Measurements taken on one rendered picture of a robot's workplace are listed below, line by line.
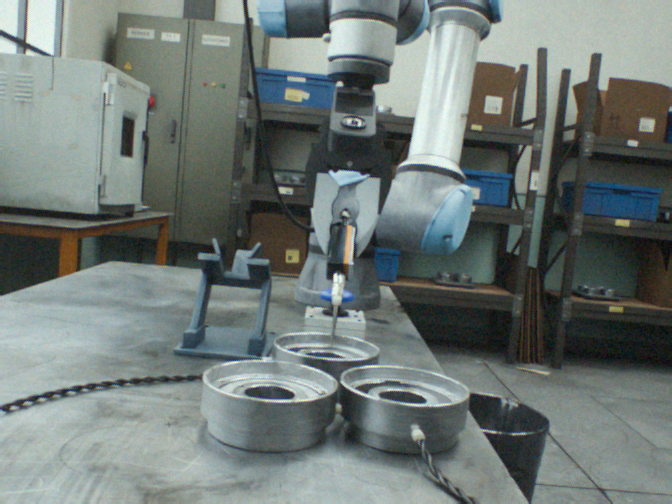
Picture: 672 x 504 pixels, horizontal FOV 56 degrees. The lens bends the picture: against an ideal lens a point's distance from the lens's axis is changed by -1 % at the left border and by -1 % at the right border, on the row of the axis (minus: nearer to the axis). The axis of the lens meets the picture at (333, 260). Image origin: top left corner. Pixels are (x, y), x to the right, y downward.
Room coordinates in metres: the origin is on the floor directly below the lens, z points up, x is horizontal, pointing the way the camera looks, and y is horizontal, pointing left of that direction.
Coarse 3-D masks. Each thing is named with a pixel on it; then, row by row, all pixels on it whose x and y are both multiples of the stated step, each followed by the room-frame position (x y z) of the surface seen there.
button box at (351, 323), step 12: (312, 312) 0.75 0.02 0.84; (324, 312) 0.74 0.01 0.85; (348, 312) 0.75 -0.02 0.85; (360, 312) 0.77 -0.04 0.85; (312, 324) 0.71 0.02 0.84; (324, 324) 0.71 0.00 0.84; (336, 324) 0.71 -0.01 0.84; (348, 324) 0.71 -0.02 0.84; (360, 324) 0.71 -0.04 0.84; (360, 336) 0.71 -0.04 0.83
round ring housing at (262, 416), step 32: (224, 384) 0.49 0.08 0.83; (256, 384) 0.50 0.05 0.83; (288, 384) 0.50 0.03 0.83; (320, 384) 0.51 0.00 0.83; (224, 416) 0.43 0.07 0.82; (256, 416) 0.43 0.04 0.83; (288, 416) 0.43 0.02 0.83; (320, 416) 0.45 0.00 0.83; (256, 448) 0.43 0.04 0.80; (288, 448) 0.44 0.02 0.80
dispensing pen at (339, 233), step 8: (344, 208) 0.73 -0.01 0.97; (344, 216) 0.72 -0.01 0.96; (344, 224) 0.72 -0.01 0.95; (336, 232) 0.69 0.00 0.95; (344, 232) 0.69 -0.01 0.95; (336, 240) 0.69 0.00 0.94; (344, 240) 0.69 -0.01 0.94; (336, 248) 0.68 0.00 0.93; (344, 248) 0.68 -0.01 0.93; (328, 256) 0.68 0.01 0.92; (336, 256) 0.68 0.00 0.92; (328, 264) 0.68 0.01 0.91; (336, 264) 0.67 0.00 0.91; (328, 272) 0.69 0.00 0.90; (336, 272) 0.68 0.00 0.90; (344, 272) 0.69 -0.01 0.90; (336, 280) 0.68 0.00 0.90; (336, 288) 0.67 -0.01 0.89; (336, 296) 0.67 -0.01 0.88; (336, 304) 0.66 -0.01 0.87; (336, 312) 0.66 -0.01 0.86; (336, 320) 0.65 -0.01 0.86
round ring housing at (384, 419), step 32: (352, 384) 0.52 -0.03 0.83; (416, 384) 0.54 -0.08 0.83; (448, 384) 0.53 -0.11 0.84; (352, 416) 0.47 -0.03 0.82; (384, 416) 0.45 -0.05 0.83; (416, 416) 0.45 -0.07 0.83; (448, 416) 0.46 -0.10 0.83; (384, 448) 0.46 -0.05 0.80; (416, 448) 0.46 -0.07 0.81; (448, 448) 0.47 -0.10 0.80
